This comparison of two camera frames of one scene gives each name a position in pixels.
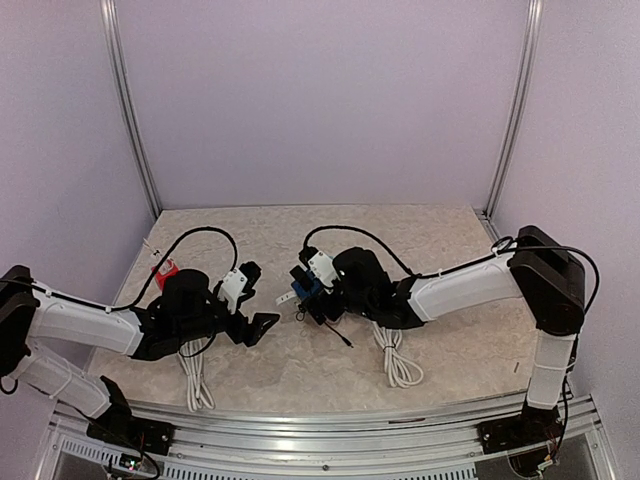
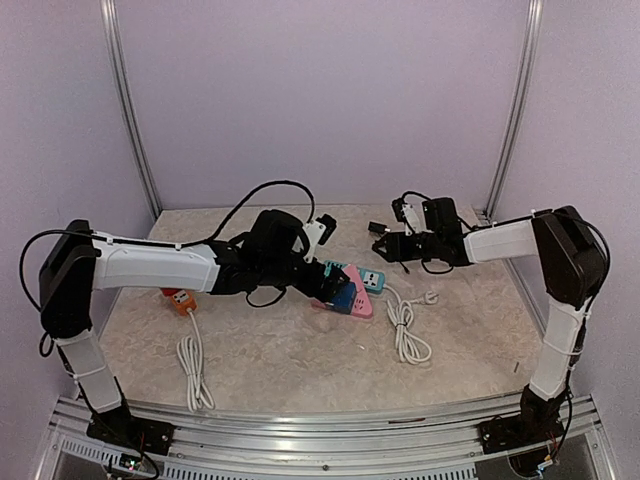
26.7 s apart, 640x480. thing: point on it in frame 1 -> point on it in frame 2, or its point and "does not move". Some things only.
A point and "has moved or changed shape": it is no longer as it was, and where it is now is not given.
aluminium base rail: x=251 y=445 does not move
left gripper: x=254 y=330 -> x=312 y=287
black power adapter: x=300 y=275 has moved or changed shape
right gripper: x=331 y=312 -> x=394 y=244
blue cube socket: x=314 y=290 has moved or changed shape
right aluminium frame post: x=535 y=14 does not move
